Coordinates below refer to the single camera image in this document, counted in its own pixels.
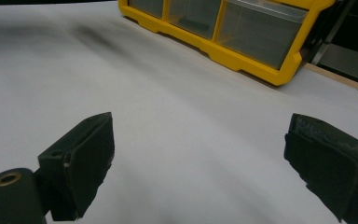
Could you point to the clear plastic drawer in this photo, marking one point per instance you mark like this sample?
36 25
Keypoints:
195 11

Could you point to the yellow and black drawer organizer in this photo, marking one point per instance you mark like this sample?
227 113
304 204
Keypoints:
245 63

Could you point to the grey metal stand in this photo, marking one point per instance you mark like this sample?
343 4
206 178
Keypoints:
348 63

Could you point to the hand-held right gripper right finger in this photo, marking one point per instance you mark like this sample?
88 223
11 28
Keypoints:
329 165

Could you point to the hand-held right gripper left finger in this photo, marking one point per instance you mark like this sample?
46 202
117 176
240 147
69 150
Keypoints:
84 161

